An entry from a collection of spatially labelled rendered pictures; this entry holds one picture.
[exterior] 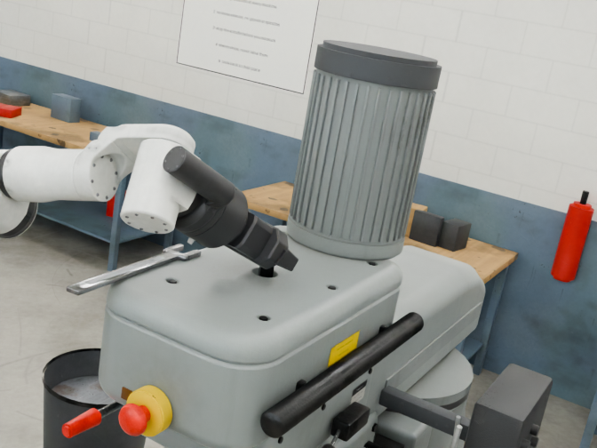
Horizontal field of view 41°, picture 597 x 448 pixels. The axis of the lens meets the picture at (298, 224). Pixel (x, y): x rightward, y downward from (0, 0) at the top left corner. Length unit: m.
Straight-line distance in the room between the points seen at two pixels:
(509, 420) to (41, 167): 0.77
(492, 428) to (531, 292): 4.18
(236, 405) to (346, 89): 0.51
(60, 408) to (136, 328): 2.33
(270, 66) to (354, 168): 4.85
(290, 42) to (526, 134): 1.84
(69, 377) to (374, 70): 2.69
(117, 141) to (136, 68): 5.84
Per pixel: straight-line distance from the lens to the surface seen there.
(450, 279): 1.71
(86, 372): 3.69
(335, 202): 1.24
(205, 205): 0.98
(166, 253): 1.14
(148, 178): 0.94
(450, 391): 1.68
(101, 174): 1.01
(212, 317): 0.98
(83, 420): 1.10
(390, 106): 1.22
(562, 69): 5.25
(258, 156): 6.14
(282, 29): 6.00
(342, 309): 1.10
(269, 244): 1.06
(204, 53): 6.39
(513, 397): 1.34
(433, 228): 5.01
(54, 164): 1.03
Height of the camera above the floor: 2.29
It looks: 17 degrees down
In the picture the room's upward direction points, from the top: 10 degrees clockwise
